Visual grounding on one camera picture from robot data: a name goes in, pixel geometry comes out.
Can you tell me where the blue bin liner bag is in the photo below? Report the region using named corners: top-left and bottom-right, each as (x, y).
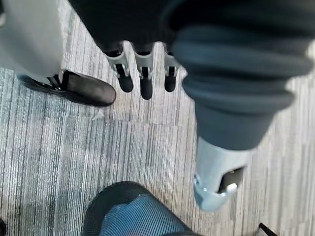
top-left (99, 193), bottom-right (188, 236)

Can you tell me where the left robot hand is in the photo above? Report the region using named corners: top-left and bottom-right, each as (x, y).
top-left (67, 0), bottom-right (315, 212)

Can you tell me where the black and white object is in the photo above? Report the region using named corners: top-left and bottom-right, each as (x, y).
top-left (257, 222), bottom-right (279, 236)

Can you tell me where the silver robot leg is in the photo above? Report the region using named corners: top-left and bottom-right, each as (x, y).
top-left (0, 0), bottom-right (65, 80)

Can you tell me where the dark robot foot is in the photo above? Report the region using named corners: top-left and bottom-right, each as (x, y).
top-left (20, 69), bottom-right (117, 108)

